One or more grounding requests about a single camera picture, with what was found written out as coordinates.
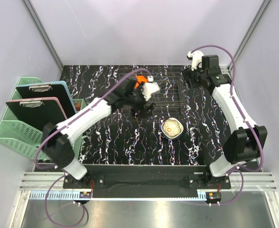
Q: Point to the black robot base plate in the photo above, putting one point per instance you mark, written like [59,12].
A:
[144,179]

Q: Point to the black marble pattern mat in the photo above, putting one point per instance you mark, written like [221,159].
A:
[124,138]

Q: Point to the grey wire dish rack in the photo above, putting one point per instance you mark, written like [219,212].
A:
[172,87]

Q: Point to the orange bowl white inside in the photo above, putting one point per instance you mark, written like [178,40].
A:
[140,79]

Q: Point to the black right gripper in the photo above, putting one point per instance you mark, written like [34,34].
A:
[188,73]

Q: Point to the pink edged black clipboard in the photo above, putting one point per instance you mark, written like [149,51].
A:
[37,112]

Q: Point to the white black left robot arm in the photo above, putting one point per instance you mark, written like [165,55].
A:
[58,139]

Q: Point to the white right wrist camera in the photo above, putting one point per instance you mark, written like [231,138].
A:
[196,58]

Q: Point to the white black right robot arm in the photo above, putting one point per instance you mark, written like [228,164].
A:
[247,138]

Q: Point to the red patterned bowl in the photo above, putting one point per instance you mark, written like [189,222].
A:
[78,106]

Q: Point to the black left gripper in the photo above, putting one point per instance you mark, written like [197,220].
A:
[139,109]

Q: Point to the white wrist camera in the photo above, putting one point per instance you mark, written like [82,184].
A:
[149,88]
[196,58]

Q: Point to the yellow floral scalloped bowl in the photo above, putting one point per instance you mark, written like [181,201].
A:
[172,128]

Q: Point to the blue edged black clipboard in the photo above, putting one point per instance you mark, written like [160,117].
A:
[58,89]

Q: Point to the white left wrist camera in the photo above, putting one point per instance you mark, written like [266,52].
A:
[149,88]

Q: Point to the aluminium frame rail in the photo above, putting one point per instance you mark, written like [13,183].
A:
[40,185]

